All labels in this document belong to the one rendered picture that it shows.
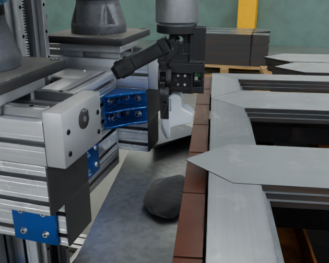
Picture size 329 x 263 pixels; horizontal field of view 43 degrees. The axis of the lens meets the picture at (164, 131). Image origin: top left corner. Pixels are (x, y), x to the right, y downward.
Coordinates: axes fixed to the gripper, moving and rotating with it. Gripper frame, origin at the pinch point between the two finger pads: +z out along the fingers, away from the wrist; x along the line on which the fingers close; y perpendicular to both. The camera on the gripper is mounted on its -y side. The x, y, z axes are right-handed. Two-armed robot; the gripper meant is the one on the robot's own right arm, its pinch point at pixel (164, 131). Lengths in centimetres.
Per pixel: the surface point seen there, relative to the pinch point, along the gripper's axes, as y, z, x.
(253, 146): 17.9, 5.3, 6.8
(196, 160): 6.3, 5.3, -1.3
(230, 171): 12.5, 5.3, -5.5
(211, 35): 18, 40, 447
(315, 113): 37, 6, 34
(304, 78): 43, 5, 72
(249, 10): 86, 25, 673
